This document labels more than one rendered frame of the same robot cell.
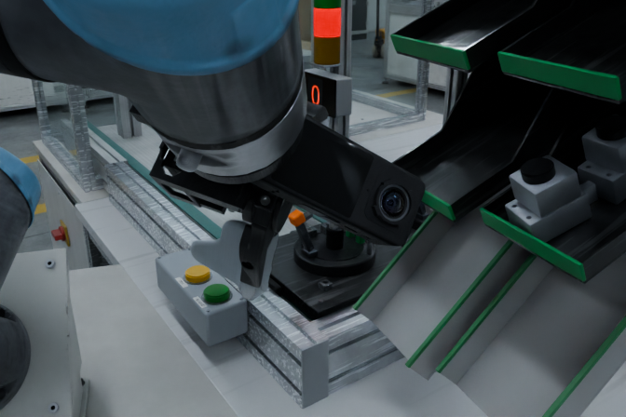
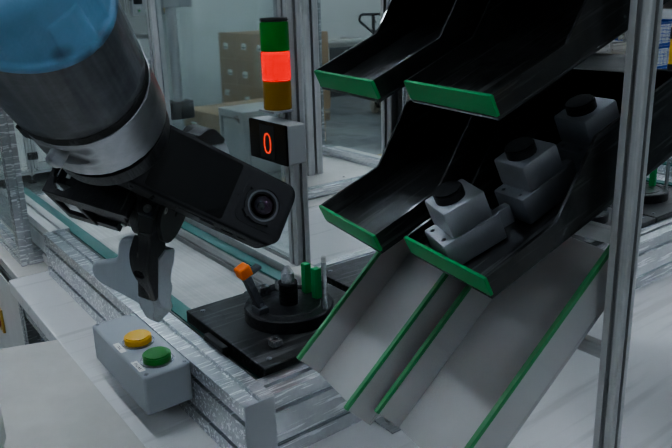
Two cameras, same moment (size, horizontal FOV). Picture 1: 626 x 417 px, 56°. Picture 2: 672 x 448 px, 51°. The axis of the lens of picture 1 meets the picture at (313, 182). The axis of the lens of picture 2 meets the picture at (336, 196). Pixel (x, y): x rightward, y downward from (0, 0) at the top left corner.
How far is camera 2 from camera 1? 0.15 m
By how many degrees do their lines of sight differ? 6
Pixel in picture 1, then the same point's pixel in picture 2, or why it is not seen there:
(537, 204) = (448, 224)
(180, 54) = (16, 57)
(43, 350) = not seen: outside the picture
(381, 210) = (251, 212)
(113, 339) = (44, 416)
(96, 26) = not seen: outside the picture
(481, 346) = (422, 385)
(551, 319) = (488, 350)
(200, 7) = (22, 22)
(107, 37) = not seen: outside the picture
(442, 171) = (377, 206)
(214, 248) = (114, 266)
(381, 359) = (338, 421)
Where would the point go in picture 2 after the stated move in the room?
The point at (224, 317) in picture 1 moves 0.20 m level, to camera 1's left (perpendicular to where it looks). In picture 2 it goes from (165, 382) to (18, 389)
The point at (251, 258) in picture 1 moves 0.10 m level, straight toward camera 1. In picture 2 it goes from (140, 266) to (122, 332)
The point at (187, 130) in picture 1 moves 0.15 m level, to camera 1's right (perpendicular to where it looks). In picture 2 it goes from (44, 126) to (355, 115)
